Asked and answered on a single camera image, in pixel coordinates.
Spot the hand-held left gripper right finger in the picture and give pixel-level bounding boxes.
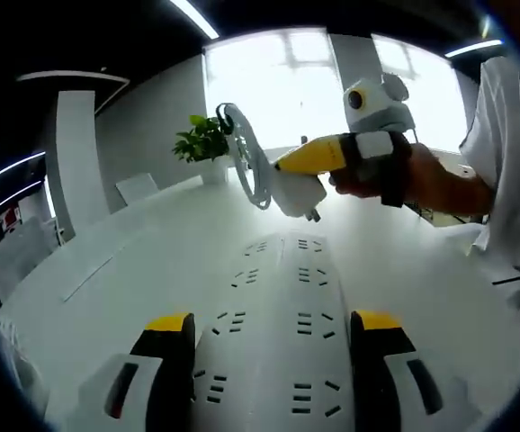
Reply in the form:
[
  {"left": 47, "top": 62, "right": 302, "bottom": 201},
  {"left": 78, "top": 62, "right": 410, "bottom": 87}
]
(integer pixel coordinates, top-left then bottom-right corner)
[{"left": 349, "top": 309, "right": 472, "bottom": 432}]

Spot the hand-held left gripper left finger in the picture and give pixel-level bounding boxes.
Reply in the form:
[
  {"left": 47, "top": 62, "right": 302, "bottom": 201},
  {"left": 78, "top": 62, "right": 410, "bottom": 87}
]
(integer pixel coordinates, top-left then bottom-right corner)
[{"left": 77, "top": 311, "right": 197, "bottom": 432}]

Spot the white charger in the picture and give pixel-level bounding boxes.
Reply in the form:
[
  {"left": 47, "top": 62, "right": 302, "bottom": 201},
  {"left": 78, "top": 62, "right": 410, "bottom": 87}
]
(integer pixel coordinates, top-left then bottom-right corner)
[{"left": 272, "top": 170, "right": 327, "bottom": 222}]

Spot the white charger cable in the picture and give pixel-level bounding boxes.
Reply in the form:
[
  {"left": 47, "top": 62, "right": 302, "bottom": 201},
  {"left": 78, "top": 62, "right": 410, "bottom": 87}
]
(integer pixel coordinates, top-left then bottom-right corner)
[{"left": 214, "top": 102, "right": 275, "bottom": 212}]

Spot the white power strip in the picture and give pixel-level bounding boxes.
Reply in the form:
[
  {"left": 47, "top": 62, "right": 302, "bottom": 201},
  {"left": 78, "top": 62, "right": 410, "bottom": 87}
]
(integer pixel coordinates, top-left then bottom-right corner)
[{"left": 192, "top": 231, "right": 355, "bottom": 432}]

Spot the white desk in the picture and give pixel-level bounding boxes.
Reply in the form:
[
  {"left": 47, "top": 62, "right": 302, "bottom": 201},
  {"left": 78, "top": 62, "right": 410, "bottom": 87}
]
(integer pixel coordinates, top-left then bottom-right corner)
[{"left": 0, "top": 173, "right": 520, "bottom": 432}]

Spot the person's right hand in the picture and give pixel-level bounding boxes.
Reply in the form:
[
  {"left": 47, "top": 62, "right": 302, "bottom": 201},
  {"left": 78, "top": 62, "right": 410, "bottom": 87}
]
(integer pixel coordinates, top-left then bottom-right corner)
[{"left": 329, "top": 141, "right": 427, "bottom": 203}]

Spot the white plant pot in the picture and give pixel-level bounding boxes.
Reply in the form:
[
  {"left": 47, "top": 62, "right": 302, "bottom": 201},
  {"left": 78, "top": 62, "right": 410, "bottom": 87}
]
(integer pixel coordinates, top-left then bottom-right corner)
[{"left": 203, "top": 157, "right": 233, "bottom": 185}]

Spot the green leafy plant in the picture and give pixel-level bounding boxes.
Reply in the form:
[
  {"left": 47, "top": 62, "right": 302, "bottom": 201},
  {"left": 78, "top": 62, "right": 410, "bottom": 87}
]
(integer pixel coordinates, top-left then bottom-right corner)
[{"left": 173, "top": 114, "right": 232, "bottom": 164}]

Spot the white chair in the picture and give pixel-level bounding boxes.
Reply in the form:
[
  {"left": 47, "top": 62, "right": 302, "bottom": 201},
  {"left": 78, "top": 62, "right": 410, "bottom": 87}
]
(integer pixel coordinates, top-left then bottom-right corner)
[{"left": 114, "top": 172, "right": 160, "bottom": 204}]

